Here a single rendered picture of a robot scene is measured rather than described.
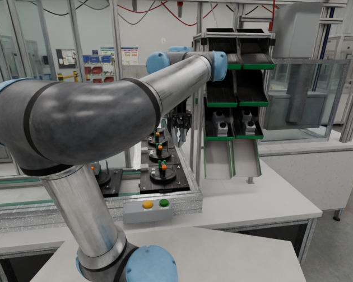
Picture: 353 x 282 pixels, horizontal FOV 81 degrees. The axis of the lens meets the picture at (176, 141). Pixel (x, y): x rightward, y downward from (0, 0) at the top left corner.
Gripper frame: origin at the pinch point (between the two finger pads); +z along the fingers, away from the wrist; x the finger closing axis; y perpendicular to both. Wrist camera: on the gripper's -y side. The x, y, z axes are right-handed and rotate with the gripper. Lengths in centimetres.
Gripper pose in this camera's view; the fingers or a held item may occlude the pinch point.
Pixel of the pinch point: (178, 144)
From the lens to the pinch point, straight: 83.4
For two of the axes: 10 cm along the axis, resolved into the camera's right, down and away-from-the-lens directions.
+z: 0.0, 9.3, 3.6
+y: 1.5, 3.6, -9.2
